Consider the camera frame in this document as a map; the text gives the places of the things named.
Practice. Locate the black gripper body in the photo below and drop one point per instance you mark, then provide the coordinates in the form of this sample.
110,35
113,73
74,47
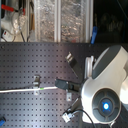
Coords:
67,85

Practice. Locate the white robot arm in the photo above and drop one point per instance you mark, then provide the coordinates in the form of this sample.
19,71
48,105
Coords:
103,86

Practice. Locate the white connector plug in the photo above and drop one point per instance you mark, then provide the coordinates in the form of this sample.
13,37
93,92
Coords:
67,117

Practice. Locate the black pegboard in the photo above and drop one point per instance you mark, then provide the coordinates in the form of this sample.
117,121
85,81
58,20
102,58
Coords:
20,62

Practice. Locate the clear plastic bin right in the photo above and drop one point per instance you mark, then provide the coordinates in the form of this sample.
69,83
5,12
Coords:
73,14

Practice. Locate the clear plastic bin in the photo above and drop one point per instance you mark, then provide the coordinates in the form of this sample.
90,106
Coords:
73,14
44,20

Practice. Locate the blue object corner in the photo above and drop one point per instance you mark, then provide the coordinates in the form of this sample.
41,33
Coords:
2,120

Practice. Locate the clear plastic bin left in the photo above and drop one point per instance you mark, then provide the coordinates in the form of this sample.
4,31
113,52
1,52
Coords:
44,20

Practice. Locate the white device with red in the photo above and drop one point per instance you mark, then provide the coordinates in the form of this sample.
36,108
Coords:
13,16

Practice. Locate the metal cable clip lower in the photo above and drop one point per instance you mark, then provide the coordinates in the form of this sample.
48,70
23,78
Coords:
69,96

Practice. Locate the metal cable clip left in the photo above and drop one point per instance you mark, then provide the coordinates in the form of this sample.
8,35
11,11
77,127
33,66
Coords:
36,84

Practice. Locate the blue handle tool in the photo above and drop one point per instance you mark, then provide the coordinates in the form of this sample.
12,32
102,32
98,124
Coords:
94,34

